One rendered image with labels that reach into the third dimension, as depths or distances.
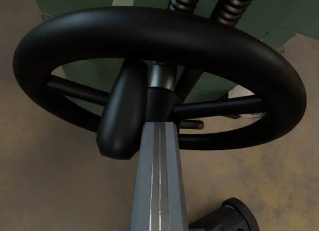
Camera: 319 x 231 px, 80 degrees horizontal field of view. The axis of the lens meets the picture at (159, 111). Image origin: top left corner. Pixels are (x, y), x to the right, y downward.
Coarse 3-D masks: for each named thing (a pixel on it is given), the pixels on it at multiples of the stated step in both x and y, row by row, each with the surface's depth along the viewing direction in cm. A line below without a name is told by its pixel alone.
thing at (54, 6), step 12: (36, 0) 32; (48, 0) 31; (60, 0) 31; (72, 0) 31; (84, 0) 30; (96, 0) 30; (108, 0) 30; (48, 12) 34; (60, 12) 33; (276, 48) 34
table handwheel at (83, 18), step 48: (48, 48) 12; (96, 48) 11; (144, 48) 10; (192, 48) 10; (240, 48) 10; (48, 96) 21; (96, 96) 20; (240, 96) 18; (288, 96) 13; (192, 144) 32; (240, 144) 26
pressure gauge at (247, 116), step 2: (244, 114) 47; (246, 114) 47; (248, 114) 47; (250, 114) 47; (264, 114) 45; (242, 116) 48; (244, 116) 48; (246, 116) 48; (248, 116) 48; (250, 116) 48; (252, 116) 48; (254, 116) 48; (256, 116) 47; (258, 116) 47; (260, 116) 47; (262, 116) 46; (252, 118) 48
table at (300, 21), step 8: (120, 0) 20; (128, 0) 20; (312, 0) 25; (296, 8) 27; (304, 8) 26; (312, 8) 26; (288, 16) 28; (296, 16) 28; (304, 16) 28; (312, 16) 27; (280, 24) 29; (288, 24) 29; (296, 24) 29; (304, 24) 29; (312, 24) 29; (296, 32) 30; (304, 32) 30; (312, 32) 30
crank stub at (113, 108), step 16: (128, 64) 11; (144, 64) 12; (128, 80) 11; (144, 80) 11; (112, 96) 10; (128, 96) 10; (144, 96) 11; (112, 112) 10; (128, 112) 10; (144, 112) 11; (112, 128) 9; (128, 128) 10; (112, 144) 9; (128, 144) 9
